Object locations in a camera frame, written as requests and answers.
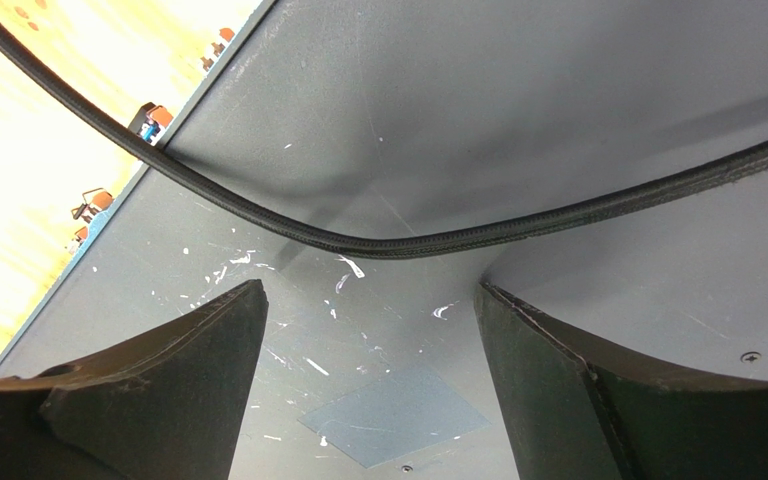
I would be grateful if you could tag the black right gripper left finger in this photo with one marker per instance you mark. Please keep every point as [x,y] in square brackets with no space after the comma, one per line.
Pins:
[165,404]

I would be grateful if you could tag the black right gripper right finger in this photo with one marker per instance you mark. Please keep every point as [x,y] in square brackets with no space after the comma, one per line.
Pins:
[578,406]

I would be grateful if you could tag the dark grey network switch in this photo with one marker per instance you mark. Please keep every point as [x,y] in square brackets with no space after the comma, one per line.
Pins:
[385,119]

